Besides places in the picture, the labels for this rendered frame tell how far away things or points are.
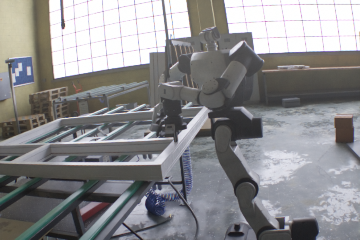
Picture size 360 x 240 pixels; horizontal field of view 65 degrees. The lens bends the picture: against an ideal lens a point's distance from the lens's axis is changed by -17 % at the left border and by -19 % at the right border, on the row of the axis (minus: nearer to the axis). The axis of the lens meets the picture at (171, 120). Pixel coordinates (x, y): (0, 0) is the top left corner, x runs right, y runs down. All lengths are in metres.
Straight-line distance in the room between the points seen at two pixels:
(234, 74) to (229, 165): 0.55
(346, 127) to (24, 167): 4.23
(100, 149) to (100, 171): 0.46
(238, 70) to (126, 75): 8.63
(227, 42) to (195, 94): 7.42
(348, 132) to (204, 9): 5.69
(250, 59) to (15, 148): 1.63
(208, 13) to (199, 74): 7.39
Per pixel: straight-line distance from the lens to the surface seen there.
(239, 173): 1.84
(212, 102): 1.48
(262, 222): 1.96
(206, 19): 9.08
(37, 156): 1.99
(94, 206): 1.82
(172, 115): 1.65
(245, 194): 1.83
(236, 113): 1.74
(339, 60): 9.75
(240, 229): 2.24
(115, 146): 1.87
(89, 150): 1.96
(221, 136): 1.75
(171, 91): 1.57
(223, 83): 1.45
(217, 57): 1.65
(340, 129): 4.90
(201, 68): 1.73
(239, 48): 1.58
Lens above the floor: 1.33
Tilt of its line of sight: 10 degrees down
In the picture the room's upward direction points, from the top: 7 degrees counter-clockwise
